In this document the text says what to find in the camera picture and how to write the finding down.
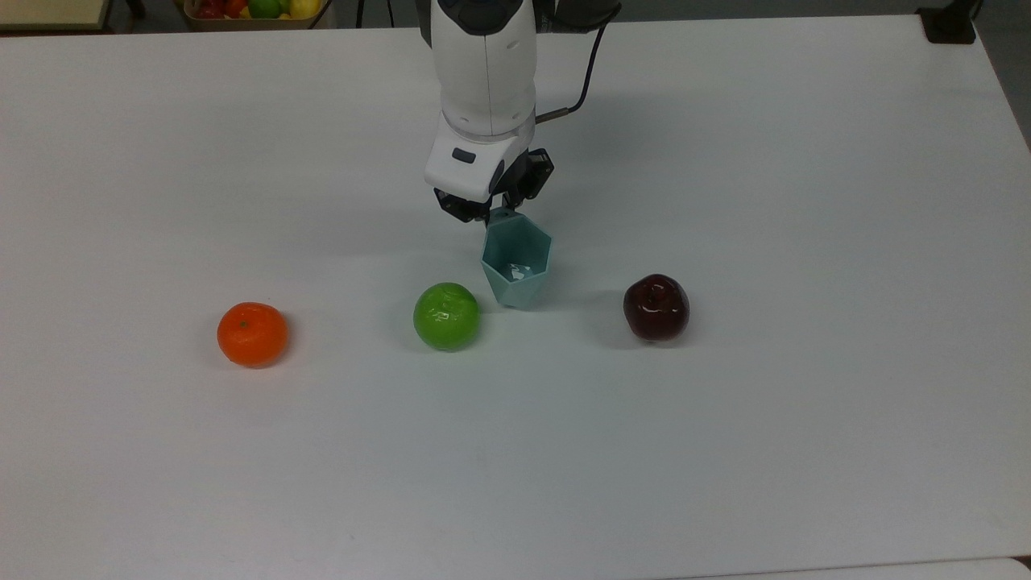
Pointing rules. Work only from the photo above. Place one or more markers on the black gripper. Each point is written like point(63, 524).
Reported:
point(532, 173)

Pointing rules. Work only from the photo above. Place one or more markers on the light blue hexagonal mug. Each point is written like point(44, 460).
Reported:
point(515, 259)

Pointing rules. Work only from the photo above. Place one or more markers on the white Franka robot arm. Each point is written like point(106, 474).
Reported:
point(483, 72)

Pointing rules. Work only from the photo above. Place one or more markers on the green apple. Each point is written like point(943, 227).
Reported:
point(447, 316)

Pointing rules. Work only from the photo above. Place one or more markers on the dark red apple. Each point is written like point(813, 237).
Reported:
point(656, 308)

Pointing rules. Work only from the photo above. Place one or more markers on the orange mandarin fruit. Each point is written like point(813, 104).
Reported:
point(252, 335)

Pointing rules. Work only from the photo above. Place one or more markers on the yellow fruit in basket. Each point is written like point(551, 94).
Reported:
point(304, 7)

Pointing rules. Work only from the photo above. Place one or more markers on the fruit basket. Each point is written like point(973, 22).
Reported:
point(258, 23)

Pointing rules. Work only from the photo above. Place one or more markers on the green fruit in basket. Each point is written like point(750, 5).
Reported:
point(264, 6)

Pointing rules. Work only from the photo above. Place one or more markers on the red fruit in basket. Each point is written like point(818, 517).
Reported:
point(213, 10)

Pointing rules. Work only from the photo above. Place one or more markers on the beige wooden desk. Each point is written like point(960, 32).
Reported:
point(52, 12)

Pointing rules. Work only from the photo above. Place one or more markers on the black table clamp base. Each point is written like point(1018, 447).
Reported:
point(950, 22)

